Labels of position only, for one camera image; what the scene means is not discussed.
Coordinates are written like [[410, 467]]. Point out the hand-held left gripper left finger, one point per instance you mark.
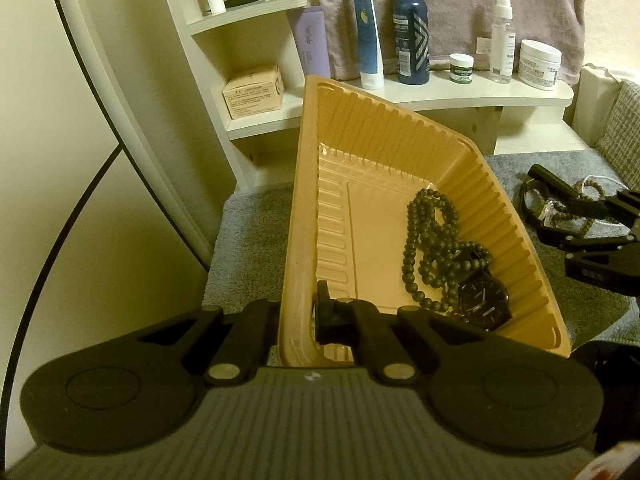
[[260, 316]]

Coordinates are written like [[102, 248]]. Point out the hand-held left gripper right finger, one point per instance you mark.
[[327, 310]]

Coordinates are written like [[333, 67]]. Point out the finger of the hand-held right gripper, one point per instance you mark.
[[625, 205], [595, 243]]

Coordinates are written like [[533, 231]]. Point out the black wrist band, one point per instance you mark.
[[550, 179]]

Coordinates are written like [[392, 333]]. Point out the orange plastic tray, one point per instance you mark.
[[370, 220]]

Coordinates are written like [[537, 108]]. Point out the black dial wristwatch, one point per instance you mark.
[[482, 300]]

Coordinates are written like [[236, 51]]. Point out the grey woven cushion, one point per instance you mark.
[[622, 130]]

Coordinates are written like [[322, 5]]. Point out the grey-blue towel mat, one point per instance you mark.
[[250, 240]]

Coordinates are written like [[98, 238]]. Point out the cream quilted pillow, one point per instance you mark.
[[592, 90]]

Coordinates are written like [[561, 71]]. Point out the white cream jar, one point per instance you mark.
[[539, 65]]

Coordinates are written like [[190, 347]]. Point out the clear spray bottle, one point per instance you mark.
[[501, 45]]

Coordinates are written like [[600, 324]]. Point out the cream corner shelf unit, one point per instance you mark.
[[440, 97]]

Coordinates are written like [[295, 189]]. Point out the small green jar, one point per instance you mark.
[[461, 69]]

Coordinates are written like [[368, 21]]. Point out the small cardboard box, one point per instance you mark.
[[252, 92]]

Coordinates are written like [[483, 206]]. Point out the cream curved furniture panel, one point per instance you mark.
[[125, 85]]

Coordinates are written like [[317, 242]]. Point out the lavender tube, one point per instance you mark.
[[312, 42]]

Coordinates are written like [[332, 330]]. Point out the dark blue spray bottle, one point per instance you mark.
[[411, 35]]

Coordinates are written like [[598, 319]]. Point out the white and blue tube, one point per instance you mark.
[[367, 35]]

